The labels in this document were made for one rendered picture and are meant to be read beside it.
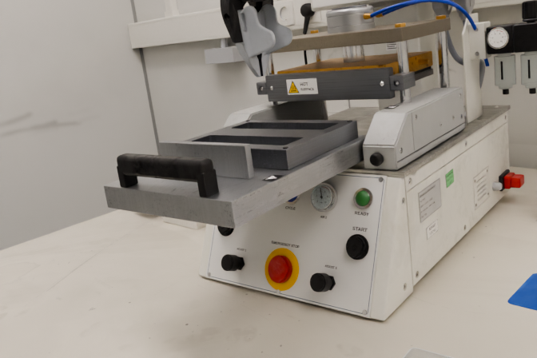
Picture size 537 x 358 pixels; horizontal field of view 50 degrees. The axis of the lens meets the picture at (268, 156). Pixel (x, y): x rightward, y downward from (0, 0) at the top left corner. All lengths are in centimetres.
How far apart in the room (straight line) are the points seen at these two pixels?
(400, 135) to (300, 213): 19
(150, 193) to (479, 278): 48
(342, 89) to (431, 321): 36
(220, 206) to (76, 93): 175
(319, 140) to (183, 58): 153
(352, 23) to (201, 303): 50
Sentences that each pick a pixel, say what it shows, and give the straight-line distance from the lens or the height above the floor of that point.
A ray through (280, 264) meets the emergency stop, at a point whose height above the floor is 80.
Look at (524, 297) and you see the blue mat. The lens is 84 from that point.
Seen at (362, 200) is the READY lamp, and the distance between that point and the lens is 77.
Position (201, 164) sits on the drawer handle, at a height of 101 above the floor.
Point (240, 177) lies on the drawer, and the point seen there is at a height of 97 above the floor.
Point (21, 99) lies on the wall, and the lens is 223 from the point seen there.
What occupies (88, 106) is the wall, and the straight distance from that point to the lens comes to 233.
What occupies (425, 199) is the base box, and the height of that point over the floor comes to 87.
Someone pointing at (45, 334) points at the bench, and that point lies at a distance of 91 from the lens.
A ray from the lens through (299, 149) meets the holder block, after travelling 68.
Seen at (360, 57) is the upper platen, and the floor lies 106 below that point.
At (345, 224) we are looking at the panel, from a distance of 79.
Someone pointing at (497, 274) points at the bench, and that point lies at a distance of 90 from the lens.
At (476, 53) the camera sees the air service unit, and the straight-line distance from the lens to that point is 103.
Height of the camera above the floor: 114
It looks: 13 degrees down
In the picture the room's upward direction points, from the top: 8 degrees counter-clockwise
